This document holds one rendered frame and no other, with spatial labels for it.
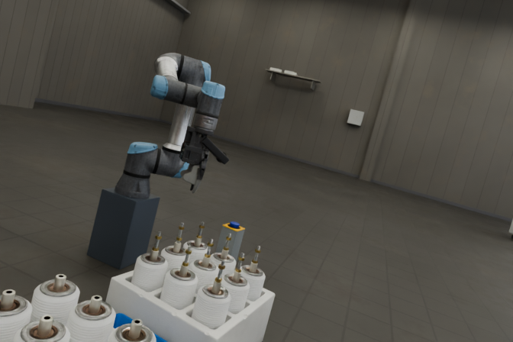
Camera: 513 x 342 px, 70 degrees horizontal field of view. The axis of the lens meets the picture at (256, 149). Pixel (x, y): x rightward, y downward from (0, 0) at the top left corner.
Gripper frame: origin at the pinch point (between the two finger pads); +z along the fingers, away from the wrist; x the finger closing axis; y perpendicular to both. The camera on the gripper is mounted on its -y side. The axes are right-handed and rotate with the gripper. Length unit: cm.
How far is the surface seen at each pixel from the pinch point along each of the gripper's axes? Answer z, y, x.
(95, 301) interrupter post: 20, 25, 39
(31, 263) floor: 48, 46, -34
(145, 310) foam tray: 33.1, 9.7, 18.6
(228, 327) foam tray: 29.7, -11.2, 30.8
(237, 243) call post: 21.7, -25.3, -13.8
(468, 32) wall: -394, -744, -622
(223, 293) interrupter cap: 22.4, -8.9, 26.3
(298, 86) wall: -167, -437, -872
